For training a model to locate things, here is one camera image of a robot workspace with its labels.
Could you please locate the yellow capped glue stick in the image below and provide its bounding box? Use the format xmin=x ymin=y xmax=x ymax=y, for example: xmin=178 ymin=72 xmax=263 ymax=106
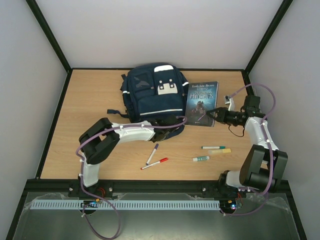
xmin=208 ymin=148 xmax=232 ymax=155

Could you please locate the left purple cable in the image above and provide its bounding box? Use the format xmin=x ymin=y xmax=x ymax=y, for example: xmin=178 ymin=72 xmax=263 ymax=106
xmin=75 ymin=115 xmax=188 ymax=240

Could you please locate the grey slotted cable duct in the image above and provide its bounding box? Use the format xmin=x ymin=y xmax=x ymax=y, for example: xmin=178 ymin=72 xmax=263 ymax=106
xmin=30 ymin=199 xmax=220 ymax=211

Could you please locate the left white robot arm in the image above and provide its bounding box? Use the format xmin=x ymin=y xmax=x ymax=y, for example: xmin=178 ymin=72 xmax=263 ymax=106
xmin=75 ymin=115 xmax=187 ymax=198

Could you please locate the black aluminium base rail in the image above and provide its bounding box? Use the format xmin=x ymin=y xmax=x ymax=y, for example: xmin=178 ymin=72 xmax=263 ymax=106
xmin=24 ymin=178 xmax=291 ymax=201

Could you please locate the green white glue stick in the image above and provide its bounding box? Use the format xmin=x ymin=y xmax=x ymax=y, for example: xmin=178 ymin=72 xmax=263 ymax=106
xmin=192 ymin=156 xmax=210 ymax=162

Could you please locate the teal capped marker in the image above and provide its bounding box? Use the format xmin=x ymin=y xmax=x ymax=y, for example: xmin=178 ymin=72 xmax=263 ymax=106
xmin=201 ymin=146 xmax=226 ymax=150

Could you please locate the navy blue student backpack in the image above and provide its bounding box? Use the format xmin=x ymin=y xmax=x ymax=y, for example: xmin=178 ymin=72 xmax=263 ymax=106
xmin=106 ymin=63 xmax=190 ymax=138

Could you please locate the dark blue fantasy book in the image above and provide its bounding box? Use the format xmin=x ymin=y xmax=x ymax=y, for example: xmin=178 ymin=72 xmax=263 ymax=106
xmin=185 ymin=81 xmax=219 ymax=127

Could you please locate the red capped marker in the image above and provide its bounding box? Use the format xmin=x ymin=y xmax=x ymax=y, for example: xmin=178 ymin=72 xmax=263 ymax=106
xmin=140 ymin=157 xmax=169 ymax=170

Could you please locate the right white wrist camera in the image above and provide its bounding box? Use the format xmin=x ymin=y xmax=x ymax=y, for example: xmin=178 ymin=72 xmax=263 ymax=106
xmin=224 ymin=95 xmax=235 ymax=111

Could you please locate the purple capped marker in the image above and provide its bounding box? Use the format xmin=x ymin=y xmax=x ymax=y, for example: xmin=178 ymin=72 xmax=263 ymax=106
xmin=145 ymin=143 xmax=159 ymax=166

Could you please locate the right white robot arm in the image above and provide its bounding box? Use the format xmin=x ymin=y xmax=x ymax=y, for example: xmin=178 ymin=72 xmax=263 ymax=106
xmin=206 ymin=95 xmax=288 ymax=196

